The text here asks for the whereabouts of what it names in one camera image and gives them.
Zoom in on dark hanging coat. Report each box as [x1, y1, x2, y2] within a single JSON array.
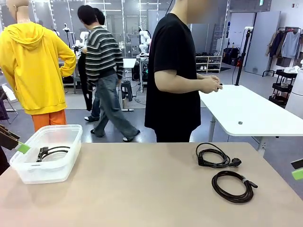
[[265, 30, 285, 59]]

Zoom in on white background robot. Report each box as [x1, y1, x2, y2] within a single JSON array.
[[74, 30, 90, 55], [138, 25, 152, 57]]

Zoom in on person's left hand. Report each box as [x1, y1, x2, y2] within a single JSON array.
[[205, 75, 223, 88]]

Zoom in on person's right forearm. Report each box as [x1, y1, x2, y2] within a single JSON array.
[[155, 70, 204, 93]]

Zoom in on black power cable grey strap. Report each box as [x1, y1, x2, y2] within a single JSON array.
[[195, 142, 242, 169]]

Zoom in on wooden shoe rack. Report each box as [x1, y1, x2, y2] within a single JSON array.
[[193, 55, 223, 74]]

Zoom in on yellow hoodie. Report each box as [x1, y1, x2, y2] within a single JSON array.
[[0, 21, 77, 116]]

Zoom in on thick black power cord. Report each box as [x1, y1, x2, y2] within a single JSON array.
[[36, 146, 71, 163]]

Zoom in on light blue hanging top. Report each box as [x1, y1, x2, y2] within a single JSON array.
[[281, 30, 301, 59]]

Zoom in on folding chair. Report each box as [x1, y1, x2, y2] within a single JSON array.
[[0, 84, 19, 125]]

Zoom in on beige mannequin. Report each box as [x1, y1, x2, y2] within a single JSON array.
[[6, 0, 30, 24]]

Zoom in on black bulky object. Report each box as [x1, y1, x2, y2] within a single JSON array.
[[0, 146, 10, 175]]

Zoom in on person in striped sweater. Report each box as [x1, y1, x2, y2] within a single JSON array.
[[77, 4, 141, 142]]

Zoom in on black utility cart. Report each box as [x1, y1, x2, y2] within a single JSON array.
[[268, 69, 298, 107]]

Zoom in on clear plastic storage bin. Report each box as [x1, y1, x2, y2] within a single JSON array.
[[9, 124, 83, 185]]

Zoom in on person in black t-shirt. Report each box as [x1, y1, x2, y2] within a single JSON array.
[[144, 0, 202, 143]]

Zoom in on orange trousers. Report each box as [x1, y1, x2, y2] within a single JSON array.
[[31, 110, 68, 132]]

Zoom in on black camera stand pole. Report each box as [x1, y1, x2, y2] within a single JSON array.
[[234, 26, 253, 86]]

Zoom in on black computer tower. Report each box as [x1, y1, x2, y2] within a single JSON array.
[[132, 63, 149, 81]]

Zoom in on black clothes rack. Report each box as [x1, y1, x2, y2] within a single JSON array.
[[262, 26, 303, 78]]

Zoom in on grey partition panel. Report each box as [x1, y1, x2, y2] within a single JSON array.
[[244, 10, 282, 76]]

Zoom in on person in dark clothing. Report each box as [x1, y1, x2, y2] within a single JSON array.
[[77, 7, 107, 123]]

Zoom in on person's right hand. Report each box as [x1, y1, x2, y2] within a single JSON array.
[[200, 78, 220, 94]]

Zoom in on black step stool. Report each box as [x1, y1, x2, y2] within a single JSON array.
[[121, 80, 134, 102]]

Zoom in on white background table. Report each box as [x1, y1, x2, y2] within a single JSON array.
[[198, 84, 303, 157]]

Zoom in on black cable grey tie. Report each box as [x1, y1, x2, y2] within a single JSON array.
[[211, 170, 258, 204]]

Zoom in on black bags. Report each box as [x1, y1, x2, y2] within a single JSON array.
[[223, 47, 240, 66]]

